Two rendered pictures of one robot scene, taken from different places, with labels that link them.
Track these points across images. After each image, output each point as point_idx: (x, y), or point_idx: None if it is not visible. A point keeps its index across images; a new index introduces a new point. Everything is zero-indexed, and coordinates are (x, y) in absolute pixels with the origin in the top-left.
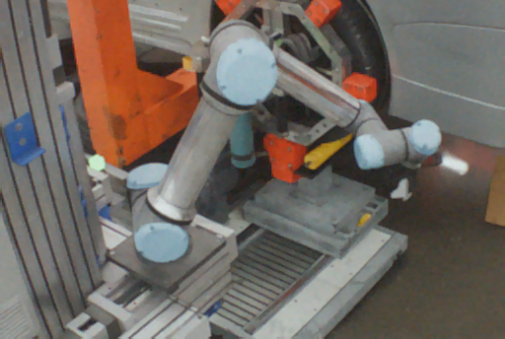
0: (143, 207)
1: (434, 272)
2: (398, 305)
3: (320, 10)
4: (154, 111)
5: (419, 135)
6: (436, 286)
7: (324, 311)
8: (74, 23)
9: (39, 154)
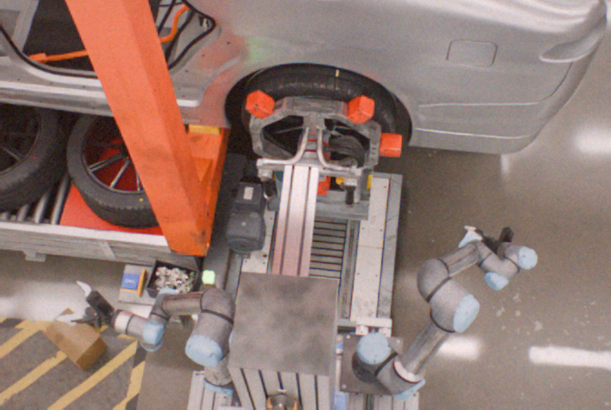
0: (398, 380)
1: (433, 195)
2: (424, 238)
3: (362, 116)
4: (210, 199)
5: (526, 263)
6: (442, 209)
7: (385, 275)
8: (155, 196)
9: (345, 401)
